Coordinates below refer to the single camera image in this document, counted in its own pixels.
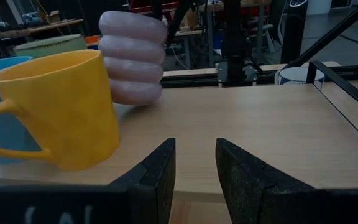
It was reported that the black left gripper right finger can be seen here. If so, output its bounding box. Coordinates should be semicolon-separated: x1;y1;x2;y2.
215;138;358;224

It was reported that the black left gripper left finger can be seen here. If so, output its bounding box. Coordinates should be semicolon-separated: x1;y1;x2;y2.
0;138;177;224

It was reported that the yellow mug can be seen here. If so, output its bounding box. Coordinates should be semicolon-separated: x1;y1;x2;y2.
0;49;120;172

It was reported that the white blue patterned mug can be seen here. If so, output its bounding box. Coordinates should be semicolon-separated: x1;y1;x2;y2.
273;66;326;90

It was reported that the ribbed purple mug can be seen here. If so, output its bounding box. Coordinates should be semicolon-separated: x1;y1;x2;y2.
98;11;168;106

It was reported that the green mug white handle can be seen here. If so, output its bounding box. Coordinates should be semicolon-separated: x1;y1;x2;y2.
12;34;88;60

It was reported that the black cylinder tower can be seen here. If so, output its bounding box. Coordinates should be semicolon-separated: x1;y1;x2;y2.
280;0;309;65

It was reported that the wooden workbench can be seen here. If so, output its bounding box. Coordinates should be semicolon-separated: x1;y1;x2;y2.
0;18;84;41

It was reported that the black aluminium table frame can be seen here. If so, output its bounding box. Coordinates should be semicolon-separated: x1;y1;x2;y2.
160;0;358;88

